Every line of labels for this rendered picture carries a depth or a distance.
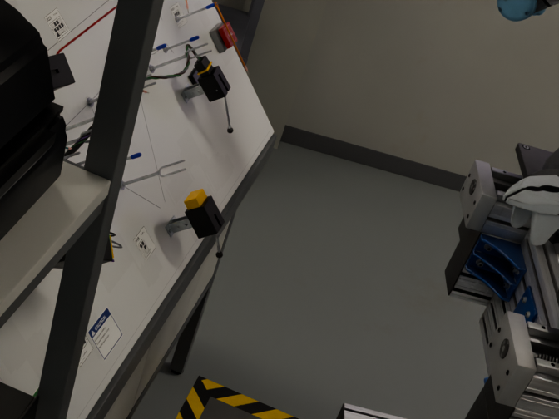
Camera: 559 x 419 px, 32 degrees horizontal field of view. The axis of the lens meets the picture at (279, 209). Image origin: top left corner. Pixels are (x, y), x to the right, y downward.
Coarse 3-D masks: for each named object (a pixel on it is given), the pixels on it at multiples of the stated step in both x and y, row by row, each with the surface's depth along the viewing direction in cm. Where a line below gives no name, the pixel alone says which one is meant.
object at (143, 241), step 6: (144, 228) 179; (138, 234) 176; (144, 234) 178; (138, 240) 176; (144, 240) 178; (150, 240) 179; (138, 246) 176; (144, 246) 177; (150, 246) 179; (144, 252) 177; (150, 252) 178; (144, 258) 176
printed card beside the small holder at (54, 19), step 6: (54, 12) 170; (48, 18) 168; (54, 18) 170; (60, 18) 172; (48, 24) 168; (54, 24) 170; (60, 24) 171; (66, 24) 173; (54, 30) 169; (60, 30) 171; (66, 30) 172; (60, 36) 170; (66, 36) 172
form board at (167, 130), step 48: (48, 0) 170; (96, 0) 183; (192, 0) 218; (48, 48) 166; (96, 48) 179; (96, 96) 176; (144, 96) 190; (240, 96) 228; (144, 144) 186; (192, 144) 202; (240, 144) 222; (144, 192) 182; (192, 240) 193; (48, 288) 151; (96, 288) 162; (144, 288) 174; (0, 336) 139; (48, 336) 148; (96, 384) 156
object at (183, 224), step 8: (208, 200) 182; (200, 208) 180; (208, 208) 181; (216, 208) 184; (184, 216) 186; (192, 216) 182; (200, 216) 181; (208, 216) 181; (216, 216) 184; (168, 224) 186; (176, 224) 185; (184, 224) 185; (192, 224) 183; (200, 224) 182; (208, 224) 182; (216, 224) 183; (168, 232) 185; (200, 232) 183; (208, 232) 183; (216, 232) 182; (216, 240) 186; (216, 256) 187
